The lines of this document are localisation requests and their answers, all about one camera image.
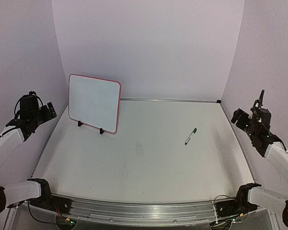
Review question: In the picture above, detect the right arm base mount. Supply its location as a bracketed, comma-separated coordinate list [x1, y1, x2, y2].
[215, 199, 258, 218]

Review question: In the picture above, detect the aluminium front rail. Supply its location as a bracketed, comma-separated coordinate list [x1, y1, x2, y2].
[4, 191, 279, 230]

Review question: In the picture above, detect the green whiteboard marker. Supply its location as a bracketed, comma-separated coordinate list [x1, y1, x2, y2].
[184, 128, 197, 145]

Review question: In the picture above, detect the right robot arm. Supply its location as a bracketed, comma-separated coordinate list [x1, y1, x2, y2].
[231, 106, 288, 228]

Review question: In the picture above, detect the pink-framed whiteboard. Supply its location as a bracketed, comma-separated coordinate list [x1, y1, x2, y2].
[68, 74, 122, 134]

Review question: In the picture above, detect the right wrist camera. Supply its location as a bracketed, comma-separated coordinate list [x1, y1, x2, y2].
[251, 90, 265, 113]

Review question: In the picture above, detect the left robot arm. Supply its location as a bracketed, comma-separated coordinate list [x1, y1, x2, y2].
[0, 91, 57, 213]

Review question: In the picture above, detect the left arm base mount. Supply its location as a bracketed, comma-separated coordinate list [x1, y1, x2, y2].
[29, 195, 72, 215]

